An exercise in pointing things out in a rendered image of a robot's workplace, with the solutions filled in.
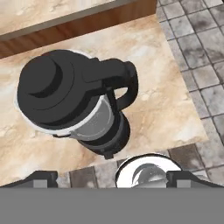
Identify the wooden cabinet front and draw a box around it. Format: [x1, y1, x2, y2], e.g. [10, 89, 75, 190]
[0, 0, 158, 60]

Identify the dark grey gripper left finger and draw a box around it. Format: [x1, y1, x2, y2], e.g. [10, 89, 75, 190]
[2, 170, 59, 189]

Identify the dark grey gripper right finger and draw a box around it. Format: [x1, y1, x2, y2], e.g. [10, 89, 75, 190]
[166, 170, 223, 189]

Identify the black blender lid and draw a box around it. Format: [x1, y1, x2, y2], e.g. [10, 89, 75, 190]
[17, 48, 103, 130]

